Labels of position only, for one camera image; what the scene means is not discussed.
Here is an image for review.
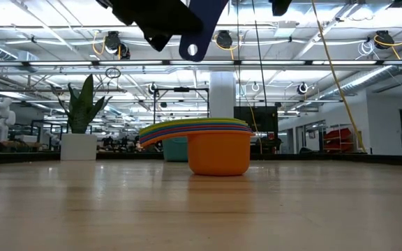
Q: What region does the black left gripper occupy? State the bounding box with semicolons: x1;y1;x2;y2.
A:
95;0;204;53

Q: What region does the small dark blue measuring cup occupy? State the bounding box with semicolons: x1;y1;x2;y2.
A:
179;0;230;63

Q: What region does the green measuring cup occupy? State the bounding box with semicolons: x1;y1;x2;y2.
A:
138;117;248;135

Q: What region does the yellow measuring cup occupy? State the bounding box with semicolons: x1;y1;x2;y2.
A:
138;119;250;137

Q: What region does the large orange measuring cup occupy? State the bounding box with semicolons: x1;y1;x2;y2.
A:
140;129;256;177

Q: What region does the teal plastic basket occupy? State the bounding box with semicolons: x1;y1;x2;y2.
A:
161;135;190;162

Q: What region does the white pillar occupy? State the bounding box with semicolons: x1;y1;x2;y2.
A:
209;71;237;119

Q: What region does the green snake plant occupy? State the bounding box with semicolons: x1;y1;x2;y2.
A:
50;73;113;135

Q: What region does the red bin shelf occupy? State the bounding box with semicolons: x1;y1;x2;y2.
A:
322;127;362;153

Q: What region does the white plant pot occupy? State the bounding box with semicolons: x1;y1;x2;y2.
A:
60;133;98;161

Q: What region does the black hanging cable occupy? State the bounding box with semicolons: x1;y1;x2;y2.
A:
251;0;268;109

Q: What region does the black metal gantry frame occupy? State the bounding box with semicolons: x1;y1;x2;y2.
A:
153;86;211;125

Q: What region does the yellow hanging cable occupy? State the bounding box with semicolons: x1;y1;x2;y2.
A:
311;0;368;153

